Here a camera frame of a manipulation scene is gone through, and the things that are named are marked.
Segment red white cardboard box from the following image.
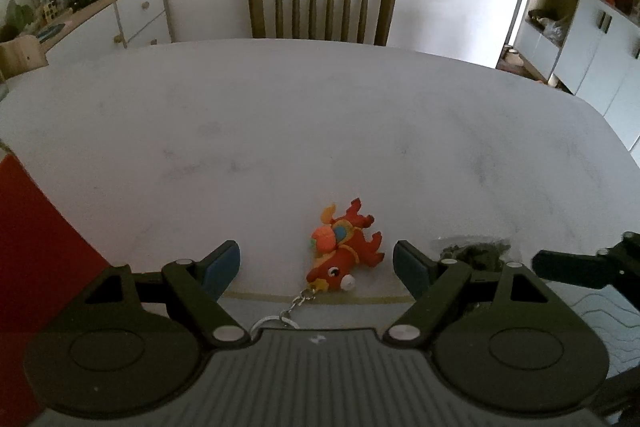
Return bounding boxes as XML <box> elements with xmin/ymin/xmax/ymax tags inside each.
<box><xmin>1</xmin><ymin>154</ymin><xmax>108</xmax><ymax>426</ymax></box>

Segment wooden tray holder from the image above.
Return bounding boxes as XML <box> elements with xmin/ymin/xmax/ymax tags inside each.
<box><xmin>0</xmin><ymin>35</ymin><xmax>48</xmax><ymax>79</ymax></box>

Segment white sideboard wooden top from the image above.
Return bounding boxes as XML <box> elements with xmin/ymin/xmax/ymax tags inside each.
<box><xmin>35</xmin><ymin>0</ymin><xmax>174</xmax><ymax>65</ymax></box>

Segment red dragon keychain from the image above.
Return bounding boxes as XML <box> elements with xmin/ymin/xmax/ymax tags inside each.
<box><xmin>250</xmin><ymin>197</ymin><xmax>385</xmax><ymax>338</ymax></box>

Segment white wall cabinet unit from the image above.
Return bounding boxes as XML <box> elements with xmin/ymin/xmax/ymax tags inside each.
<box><xmin>506</xmin><ymin>0</ymin><xmax>639</xmax><ymax>155</ymax></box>

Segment dark green small packet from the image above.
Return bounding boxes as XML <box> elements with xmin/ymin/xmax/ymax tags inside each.
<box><xmin>440</xmin><ymin>241</ymin><xmax>511</xmax><ymax>272</ymax></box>

